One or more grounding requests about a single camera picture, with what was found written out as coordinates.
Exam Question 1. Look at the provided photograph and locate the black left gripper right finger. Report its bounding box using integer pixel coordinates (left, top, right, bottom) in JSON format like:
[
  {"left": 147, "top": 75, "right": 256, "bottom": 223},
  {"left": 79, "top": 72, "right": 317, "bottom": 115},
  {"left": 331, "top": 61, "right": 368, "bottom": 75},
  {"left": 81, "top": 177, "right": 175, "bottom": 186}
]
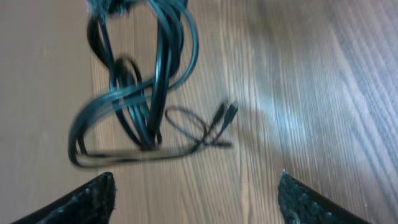
[{"left": 277, "top": 171, "right": 369, "bottom": 224}]

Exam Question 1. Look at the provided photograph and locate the black USB-C cable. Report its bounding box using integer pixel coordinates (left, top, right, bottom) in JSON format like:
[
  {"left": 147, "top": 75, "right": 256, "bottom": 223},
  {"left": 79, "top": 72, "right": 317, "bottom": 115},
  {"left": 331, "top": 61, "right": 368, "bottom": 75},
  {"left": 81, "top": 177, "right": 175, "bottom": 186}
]
[{"left": 67, "top": 0, "right": 200, "bottom": 170}]

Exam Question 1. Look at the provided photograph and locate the cardboard wall panel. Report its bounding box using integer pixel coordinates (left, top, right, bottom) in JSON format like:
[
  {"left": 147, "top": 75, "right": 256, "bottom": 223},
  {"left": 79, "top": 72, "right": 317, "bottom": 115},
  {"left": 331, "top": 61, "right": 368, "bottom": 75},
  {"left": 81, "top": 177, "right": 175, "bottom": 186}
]
[{"left": 1, "top": 0, "right": 94, "bottom": 223}]

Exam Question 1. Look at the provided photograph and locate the black USB-A cable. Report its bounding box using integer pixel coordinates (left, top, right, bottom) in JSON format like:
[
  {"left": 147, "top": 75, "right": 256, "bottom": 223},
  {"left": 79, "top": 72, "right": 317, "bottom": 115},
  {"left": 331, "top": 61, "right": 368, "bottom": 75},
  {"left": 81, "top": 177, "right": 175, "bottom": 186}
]
[{"left": 86, "top": 12, "right": 239, "bottom": 156}]

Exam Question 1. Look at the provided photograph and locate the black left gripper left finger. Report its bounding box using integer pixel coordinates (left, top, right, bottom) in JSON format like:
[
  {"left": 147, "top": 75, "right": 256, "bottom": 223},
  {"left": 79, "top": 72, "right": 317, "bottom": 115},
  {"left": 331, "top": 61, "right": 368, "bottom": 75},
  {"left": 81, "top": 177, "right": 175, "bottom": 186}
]
[{"left": 14, "top": 172, "right": 116, "bottom": 224}]

